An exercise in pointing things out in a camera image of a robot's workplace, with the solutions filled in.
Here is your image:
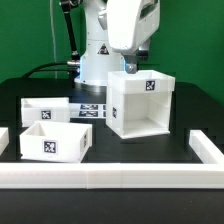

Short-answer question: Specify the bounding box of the black cable bundle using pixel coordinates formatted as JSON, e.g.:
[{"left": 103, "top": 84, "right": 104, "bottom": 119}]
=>
[{"left": 21, "top": 61, "right": 81, "bottom": 80}]

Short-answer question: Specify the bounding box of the white right fence rail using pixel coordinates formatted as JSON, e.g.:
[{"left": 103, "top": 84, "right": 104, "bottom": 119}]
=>
[{"left": 189, "top": 130, "right": 224, "bottom": 165}]

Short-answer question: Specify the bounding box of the white marker tag sheet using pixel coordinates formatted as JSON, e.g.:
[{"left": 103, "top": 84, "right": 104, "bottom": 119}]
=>
[{"left": 69, "top": 103, "right": 106, "bottom": 119}]

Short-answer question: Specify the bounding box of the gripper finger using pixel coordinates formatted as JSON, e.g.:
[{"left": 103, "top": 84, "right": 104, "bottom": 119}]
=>
[{"left": 124, "top": 55, "right": 137, "bottom": 73}]

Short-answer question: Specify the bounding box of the white rear drawer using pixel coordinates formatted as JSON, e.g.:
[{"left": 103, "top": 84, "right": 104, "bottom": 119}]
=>
[{"left": 21, "top": 97, "right": 70, "bottom": 127}]

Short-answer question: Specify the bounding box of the white front fence rail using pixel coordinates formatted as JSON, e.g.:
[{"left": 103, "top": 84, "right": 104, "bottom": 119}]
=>
[{"left": 0, "top": 163, "right": 224, "bottom": 189}]

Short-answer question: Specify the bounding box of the black jointed camera stand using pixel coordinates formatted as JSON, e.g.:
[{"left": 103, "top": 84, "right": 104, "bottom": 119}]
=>
[{"left": 59, "top": 0, "right": 80, "bottom": 60}]

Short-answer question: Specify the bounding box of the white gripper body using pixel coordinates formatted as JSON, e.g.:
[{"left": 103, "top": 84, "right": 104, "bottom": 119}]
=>
[{"left": 106, "top": 0, "right": 160, "bottom": 61}]

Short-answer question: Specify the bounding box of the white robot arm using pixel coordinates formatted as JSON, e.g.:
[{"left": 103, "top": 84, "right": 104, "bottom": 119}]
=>
[{"left": 75, "top": 0, "right": 160, "bottom": 90}]

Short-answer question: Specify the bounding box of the white front drawer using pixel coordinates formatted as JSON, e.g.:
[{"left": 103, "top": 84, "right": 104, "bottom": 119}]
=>
[{"left": 20, "top": 121, "right": 92, "bottom": 163}]

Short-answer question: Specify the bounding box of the white drawer cabinet box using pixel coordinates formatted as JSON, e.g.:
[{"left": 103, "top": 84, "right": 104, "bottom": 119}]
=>
[{"left": 106, "top": 70, "right": 175, "bottom": 139}]

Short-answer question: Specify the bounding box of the white left fence piece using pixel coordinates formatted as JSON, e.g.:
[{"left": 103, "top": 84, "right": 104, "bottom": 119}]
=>
[{"left": 0, "top": 127, "right": 9, "bottom": 155}]

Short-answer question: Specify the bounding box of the white drawer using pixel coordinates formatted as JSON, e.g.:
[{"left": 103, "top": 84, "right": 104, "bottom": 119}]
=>
[
  {"left": 20, "top": 121, "right": 92, "bottom": 163},
  {"left": 21, "top": 97, "right": 70, "bottom": 127}
]

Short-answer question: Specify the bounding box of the white fence rail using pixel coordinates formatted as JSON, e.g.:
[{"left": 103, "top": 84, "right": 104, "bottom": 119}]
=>
[
  {"left": 189, "top": 130, "right": 224, "bottom": 165},
  {"left": 0, "top": 163, "right": 224, "bottom": 189}
]

